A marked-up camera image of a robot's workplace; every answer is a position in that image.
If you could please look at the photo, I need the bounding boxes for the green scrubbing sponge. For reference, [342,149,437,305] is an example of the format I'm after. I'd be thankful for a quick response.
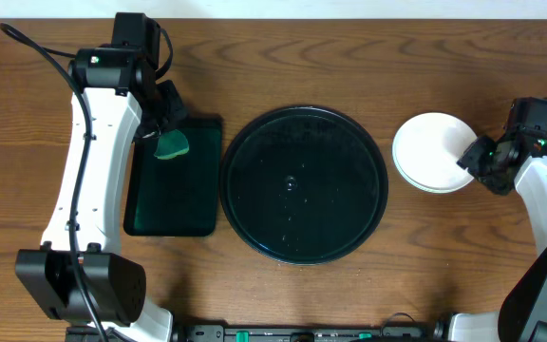
[154,129,190,161]

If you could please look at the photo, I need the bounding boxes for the white plate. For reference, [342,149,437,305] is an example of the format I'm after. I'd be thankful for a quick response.
[392,112,477,170]

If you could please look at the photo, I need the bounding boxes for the mint green plate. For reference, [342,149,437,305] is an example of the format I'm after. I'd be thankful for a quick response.
[398,167,474,194]

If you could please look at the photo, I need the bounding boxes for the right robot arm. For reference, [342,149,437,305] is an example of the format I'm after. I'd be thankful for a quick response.
[433,133,547,341]

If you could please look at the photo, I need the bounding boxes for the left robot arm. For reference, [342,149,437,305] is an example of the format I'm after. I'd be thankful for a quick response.
[15,46,173,341]

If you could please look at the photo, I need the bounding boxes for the black rectangular tray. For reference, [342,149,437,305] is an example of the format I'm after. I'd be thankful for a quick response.
[123,117,222,237]

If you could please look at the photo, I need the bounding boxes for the round black tray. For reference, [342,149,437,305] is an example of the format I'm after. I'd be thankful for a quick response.
[219,105,388,265]

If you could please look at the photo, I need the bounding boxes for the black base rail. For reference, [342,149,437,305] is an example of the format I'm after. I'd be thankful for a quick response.
[171,325,435,342]

